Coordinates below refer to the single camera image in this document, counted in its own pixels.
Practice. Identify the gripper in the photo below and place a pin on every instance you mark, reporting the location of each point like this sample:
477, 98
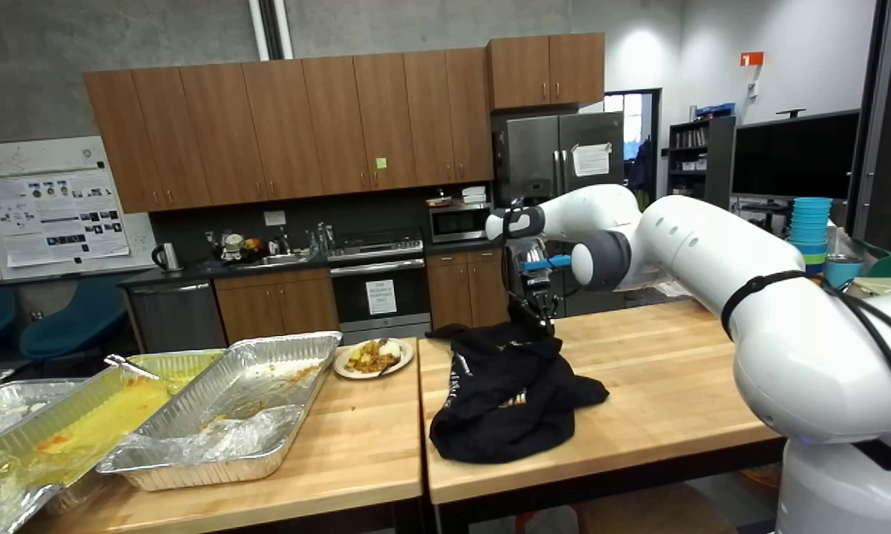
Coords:
538, 285

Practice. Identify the black t-shirt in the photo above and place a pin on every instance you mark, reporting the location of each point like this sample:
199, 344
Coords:
504, 393

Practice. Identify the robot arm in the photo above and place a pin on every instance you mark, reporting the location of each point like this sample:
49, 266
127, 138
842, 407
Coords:
712, 252

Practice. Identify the wooden base cabinet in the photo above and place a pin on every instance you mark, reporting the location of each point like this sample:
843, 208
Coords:
464, 289
274, 304

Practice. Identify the microwave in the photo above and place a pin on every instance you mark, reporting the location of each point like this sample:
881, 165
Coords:
456, 222

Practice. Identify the paper notice on oven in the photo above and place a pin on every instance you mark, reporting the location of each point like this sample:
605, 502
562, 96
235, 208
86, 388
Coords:
381, 297

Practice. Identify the stainless steel refrigerator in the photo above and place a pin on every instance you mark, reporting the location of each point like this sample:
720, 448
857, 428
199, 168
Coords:
534, 156

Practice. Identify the stainless steel oven range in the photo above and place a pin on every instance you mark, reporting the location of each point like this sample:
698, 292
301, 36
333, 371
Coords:
378, 289

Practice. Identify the paper on refrigerator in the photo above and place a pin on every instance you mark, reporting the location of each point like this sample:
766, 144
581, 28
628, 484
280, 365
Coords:
591, 159

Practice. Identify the plate with food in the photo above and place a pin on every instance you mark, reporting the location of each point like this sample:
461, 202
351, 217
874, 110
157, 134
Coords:
372, 357

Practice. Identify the black bookshelf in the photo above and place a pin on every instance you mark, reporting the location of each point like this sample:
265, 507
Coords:
686, 159

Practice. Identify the wooden cabinet over refrigerator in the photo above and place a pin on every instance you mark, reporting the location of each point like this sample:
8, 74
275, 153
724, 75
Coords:
545, 70

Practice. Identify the sink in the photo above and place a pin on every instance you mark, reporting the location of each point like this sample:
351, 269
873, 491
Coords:
276, 260

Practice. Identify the stack of blue cups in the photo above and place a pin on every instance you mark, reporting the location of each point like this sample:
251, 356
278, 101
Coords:
810, 226

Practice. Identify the large black monitor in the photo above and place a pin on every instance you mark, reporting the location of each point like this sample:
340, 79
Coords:
794, 156

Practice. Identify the blue mug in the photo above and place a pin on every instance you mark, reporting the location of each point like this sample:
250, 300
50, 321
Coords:
842, 271

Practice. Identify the large empty foil tray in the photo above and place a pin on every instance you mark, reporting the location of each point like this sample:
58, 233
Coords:
230, 415

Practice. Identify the dishwasher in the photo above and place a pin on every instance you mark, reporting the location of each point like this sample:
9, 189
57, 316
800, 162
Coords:
178, 315

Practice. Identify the electric kettle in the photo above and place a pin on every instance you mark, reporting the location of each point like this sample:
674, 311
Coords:
167, 257

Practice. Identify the metal serving spoon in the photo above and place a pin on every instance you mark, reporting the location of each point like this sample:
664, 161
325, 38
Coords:
130, 366

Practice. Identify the foil tray with yellow food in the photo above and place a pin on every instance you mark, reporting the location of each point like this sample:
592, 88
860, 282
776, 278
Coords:
81, 423

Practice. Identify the printed poster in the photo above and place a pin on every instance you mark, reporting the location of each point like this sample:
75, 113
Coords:
56, 219

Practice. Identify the whiteboard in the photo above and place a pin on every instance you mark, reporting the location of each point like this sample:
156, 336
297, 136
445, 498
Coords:
59, 152

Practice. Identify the crumpled foil tray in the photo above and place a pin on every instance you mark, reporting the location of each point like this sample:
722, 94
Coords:
15, 404

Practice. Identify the wall socket plate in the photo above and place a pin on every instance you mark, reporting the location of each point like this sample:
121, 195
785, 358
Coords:
274, 218

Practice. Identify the row of wooden wall cabinets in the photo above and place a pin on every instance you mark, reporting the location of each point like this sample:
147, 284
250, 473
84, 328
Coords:
289, 126

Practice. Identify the orange wall sign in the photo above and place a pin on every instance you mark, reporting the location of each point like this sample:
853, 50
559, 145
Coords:
751, 58

